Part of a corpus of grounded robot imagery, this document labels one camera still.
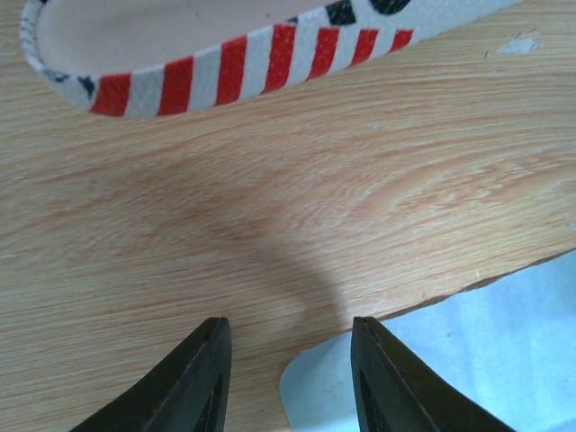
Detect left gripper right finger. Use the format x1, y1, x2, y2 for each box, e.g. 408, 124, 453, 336
351, 317, 512, 432

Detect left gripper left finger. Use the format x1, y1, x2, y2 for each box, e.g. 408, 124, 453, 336
73, 318, 230, 432

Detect light blue cleaning cloth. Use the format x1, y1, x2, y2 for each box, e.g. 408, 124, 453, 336
280, 253, 575, 431

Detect flag pattern glasses case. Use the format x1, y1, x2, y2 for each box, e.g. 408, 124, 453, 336
20, 1, 507, 117

